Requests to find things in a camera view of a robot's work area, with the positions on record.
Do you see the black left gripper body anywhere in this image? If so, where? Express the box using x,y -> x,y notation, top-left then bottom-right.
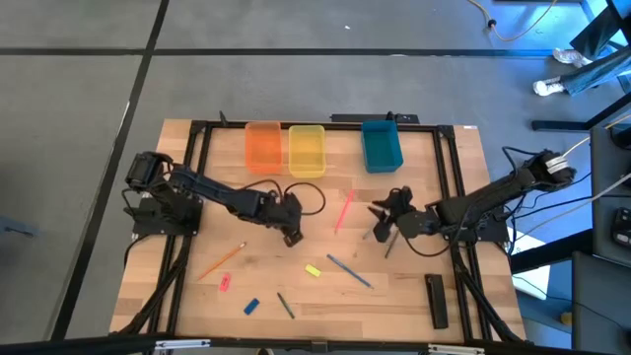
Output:
258,189 -> 304,236

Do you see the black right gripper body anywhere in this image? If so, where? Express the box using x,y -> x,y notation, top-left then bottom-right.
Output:
377,185 -> 442,245

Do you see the red crayon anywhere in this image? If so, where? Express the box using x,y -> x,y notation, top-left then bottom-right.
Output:
333,188 -> 356,236

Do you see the blue crayon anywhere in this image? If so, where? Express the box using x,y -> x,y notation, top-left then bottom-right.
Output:
325,253 -> 375,290

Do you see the dark green pencil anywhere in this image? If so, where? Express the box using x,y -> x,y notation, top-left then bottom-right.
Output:
276,292 -> 296,320

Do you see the orange pencil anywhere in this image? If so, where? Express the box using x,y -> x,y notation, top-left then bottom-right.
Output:
197,241 -> 247,282

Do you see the teal plastic bin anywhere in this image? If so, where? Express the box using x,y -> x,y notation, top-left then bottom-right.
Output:
361,119 -> 404,175

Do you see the yellow translucent plastic bin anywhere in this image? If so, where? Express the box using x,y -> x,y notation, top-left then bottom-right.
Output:
288,123 -> 327,179

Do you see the orange translucent plastic bin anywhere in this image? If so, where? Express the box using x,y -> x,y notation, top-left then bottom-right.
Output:
245,120 -> 284,176

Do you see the black rectangular box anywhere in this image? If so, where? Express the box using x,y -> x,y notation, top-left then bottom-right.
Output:
424,273 -> 451,330

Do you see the black power strip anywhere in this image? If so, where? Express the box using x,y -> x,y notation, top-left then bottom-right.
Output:
329,111 -> 421,125

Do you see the white paper sheet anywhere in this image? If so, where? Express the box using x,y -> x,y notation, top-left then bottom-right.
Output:
509,230 -> 552,301

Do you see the black table leg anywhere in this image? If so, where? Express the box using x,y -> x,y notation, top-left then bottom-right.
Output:
530,91 -> 631,133

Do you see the person's foot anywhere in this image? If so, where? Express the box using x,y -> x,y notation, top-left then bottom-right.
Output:
531,76 -> 566,98
551,47 -> 593,68

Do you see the grey desk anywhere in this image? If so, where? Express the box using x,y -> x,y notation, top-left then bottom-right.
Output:
589,115 -> 631,257

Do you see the grey cabinet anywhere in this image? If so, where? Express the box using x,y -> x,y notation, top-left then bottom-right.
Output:
570,249 -> 631,355

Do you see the black controller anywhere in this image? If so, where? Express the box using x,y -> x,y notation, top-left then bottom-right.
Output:
610,206 -> 631,248

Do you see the person's leg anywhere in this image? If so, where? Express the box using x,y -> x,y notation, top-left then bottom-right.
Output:
561,43 -> 631,97

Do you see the black rig crossbar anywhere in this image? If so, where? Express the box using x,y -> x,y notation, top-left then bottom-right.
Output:
0,333 -> 631,355

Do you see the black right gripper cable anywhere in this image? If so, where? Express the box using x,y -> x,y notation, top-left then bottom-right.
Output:
402,231 -> 462,259

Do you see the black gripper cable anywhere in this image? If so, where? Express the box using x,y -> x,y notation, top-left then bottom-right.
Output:
283,181 -> 327,217
241,177 -> 286,204
402,231 -> 462,259

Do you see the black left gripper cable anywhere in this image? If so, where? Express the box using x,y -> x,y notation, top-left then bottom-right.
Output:
241,177 -> 286,204
283,181 -> 327,217

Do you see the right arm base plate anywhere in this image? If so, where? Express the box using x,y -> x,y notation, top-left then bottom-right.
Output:
443,216 -> 512,244

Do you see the black aluminium table frame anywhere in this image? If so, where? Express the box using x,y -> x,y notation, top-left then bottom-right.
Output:
110,116 -> 526,346

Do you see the silver metal bracket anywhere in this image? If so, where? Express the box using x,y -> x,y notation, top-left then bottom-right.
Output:
427,343 -> 487,355
154,338 -> 212,352

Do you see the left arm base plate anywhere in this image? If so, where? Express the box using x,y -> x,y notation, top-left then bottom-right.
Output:
122,196 -> 204,237

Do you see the white cable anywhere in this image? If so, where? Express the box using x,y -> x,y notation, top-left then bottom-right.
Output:
512,172 -> 631,236

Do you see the beige cable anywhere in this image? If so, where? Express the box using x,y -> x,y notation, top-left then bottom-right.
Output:
560,111 -> 631,162

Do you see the yellow floor cable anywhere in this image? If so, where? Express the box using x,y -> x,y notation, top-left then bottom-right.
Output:
465,0 -> 561,43

